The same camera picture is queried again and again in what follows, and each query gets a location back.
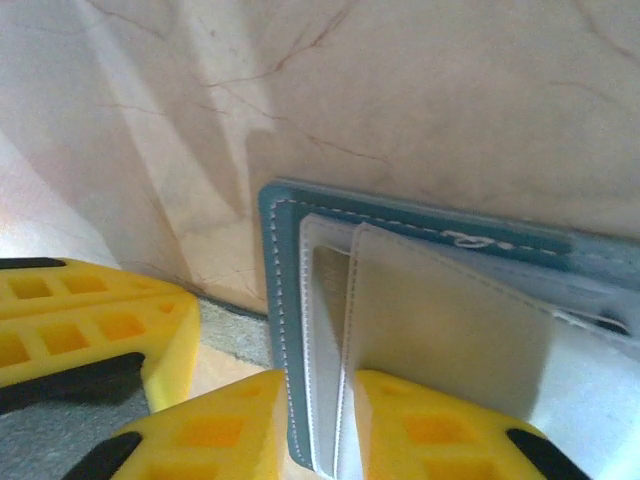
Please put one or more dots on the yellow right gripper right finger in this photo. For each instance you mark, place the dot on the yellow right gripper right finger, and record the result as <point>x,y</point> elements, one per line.
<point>430,440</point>

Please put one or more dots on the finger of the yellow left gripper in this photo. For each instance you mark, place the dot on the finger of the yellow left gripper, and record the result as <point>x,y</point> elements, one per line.
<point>170,350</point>
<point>55,287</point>

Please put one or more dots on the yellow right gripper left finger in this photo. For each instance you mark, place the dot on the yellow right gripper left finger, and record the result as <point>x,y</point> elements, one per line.
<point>210,435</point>

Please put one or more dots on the teal leather card holder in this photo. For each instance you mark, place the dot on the teal leather card holder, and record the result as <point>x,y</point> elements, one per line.
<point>450,310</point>

